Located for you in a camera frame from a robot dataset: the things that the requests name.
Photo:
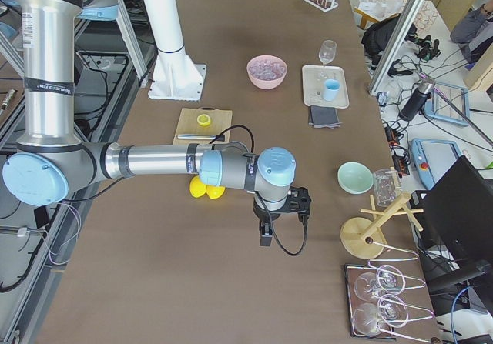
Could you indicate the cream serving tray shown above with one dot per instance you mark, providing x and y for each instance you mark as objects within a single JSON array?
[{"x": 313, "y": 87}]

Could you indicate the yellow lemon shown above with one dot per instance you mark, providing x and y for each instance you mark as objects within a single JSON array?
[
  {"x": 215, "y": 192},
  {"x": 197, "y": 188}
]

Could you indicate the wooden cup stand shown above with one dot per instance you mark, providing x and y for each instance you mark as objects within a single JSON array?
[{"x": 363, "y": 238}]

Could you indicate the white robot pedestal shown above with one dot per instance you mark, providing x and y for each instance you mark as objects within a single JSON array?
[{"x": 175, "y": 76}]

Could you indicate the grey folded cloth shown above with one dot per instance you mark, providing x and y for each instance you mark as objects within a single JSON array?
[{"x": 323, "y": 117}]

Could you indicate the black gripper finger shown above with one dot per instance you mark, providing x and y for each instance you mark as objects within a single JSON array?
[{"x": 266, "y": 233}]

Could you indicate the green ceramic bowl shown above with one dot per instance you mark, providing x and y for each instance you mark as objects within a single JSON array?
[{"x": 355, "y": 178}]

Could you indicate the blue plastic cup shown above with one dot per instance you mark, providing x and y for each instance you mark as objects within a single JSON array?
[{"x": 331, "y": 89}]

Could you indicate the bamboo cutting board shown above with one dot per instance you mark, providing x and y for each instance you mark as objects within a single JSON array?
[{"x": 188, "y": 124}]

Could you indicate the glass mug on stand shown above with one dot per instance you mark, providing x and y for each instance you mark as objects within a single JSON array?
[{"x": 387, "y": 186}]

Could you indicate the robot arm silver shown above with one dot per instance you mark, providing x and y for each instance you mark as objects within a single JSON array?
[{"x": 51, "y": 162}]

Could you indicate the black monitor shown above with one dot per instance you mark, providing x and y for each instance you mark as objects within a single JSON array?
[{"x": 459, "y": 209}]

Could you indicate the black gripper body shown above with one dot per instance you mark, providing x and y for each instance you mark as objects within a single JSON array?
[{"x": 263, "y": 216}]

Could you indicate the black tray with glasses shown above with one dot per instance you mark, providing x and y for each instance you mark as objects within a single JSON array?
[{"x": 375, "y": 298}]

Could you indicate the black backpack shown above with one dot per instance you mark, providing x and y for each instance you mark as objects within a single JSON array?
[{"x": 376, "y": 38}]

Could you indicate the half lemon slice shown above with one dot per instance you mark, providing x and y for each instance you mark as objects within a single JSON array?
[{"x": 204, "y": 120}]

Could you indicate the steel muddler rod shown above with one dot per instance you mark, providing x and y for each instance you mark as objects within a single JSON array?
[{"x": 220, "y": 137}]

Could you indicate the pink bowl of ice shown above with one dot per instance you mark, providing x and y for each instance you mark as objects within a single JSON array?
[{"x": 266, "y": 71}]

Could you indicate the clear wine glass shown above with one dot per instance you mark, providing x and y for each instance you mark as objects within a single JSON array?
[{"x": 326, "y": 55}]

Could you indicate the teach pendant blue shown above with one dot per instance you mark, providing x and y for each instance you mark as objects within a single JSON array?
[{"x": 433, "y": 158}]

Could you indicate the black water bottle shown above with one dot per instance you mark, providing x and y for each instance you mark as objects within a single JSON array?
[{"x": 417, "y": 100}]

